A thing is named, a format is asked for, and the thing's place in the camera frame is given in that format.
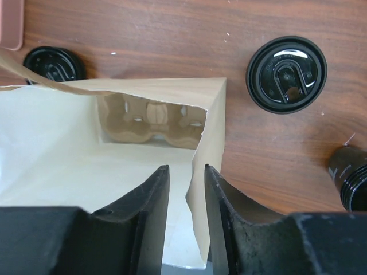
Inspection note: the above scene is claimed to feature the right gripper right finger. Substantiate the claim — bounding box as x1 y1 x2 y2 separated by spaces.
205 165 366 274

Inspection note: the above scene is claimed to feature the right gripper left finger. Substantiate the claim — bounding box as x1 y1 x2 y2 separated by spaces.
1 165 170 274

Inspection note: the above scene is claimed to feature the black coffee cup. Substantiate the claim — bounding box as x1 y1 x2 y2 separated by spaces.
328 146 366 211

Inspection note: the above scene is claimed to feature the brown paper bag with handles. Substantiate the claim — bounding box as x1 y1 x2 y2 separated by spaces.
1 50 227 269

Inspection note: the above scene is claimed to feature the black cup lid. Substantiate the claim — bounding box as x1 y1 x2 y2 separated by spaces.
246 36 327 115
23 46 87 82

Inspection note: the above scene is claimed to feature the salmon pink tray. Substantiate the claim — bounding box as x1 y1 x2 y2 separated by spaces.
1 0 25 51

